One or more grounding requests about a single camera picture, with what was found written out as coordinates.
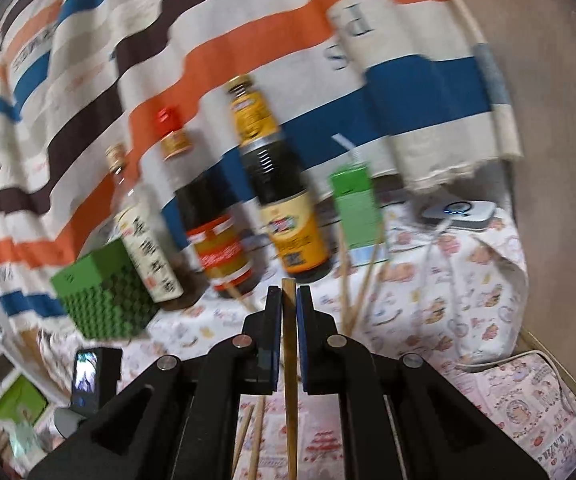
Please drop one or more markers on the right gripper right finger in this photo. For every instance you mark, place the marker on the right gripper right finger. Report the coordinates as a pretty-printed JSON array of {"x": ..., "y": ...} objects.
[{"x": 400, "y": 418}]

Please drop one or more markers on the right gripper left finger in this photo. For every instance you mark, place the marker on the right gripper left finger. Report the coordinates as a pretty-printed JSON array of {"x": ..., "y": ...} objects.
[{"x": 178, "y": 419}]

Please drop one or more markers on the bamboo chopstick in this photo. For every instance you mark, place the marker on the bamboo chopstick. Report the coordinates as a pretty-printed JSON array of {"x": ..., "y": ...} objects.
[
  {"x": 241, "y": 435},
  {"x": 232, "y": 292},
  {"x": 344, "y": 282},
  {"x": 257, "y": 436},
  {"x": 289, "y": 329},
  {"x": 356, "y": 309}
]

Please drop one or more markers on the phone on stand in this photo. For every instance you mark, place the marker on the phone on stand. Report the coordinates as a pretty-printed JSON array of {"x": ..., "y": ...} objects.
[{"x": 96, "y": 376}]

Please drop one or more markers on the bear print cloth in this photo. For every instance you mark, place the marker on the bear print cloth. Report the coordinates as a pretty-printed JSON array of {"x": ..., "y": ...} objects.
[{"x": 453, "y": 295}]

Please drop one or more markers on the green black checkered box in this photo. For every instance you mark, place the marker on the green black checkered box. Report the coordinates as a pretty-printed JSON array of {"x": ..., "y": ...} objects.
[{"x": 104, "y": 295}]

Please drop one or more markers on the red cap sesame oil bottle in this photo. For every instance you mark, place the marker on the red cap sesame oil bottle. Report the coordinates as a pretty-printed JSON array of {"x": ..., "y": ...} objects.
[{"x": 203, "y": 199}]

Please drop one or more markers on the clear cooking wine bottle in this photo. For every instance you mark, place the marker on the clear cooking wine bottle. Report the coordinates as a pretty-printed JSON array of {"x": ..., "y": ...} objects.
[{"x": 138, "y": 222}]

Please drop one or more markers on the white grey charger device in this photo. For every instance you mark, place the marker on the white grey charger device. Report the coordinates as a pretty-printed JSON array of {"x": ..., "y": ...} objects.
[{"x": 464, "y": 214}]

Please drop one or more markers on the green drink carton with straw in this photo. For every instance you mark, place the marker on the green drink carton with straw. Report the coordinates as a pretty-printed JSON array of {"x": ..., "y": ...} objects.
[{"x": 357, "y": 208}]

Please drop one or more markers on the yellow label oyster sauce bottle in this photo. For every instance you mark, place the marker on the yellow label oyster sauce bottle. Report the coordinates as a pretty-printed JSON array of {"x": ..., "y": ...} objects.
[{"x": 274, "y": 173}]

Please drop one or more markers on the striped Hermes Paris cloth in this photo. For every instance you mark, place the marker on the striped Hermes Paris cloth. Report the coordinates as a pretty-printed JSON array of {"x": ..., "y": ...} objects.
[{"x": 412, "y": 83}]

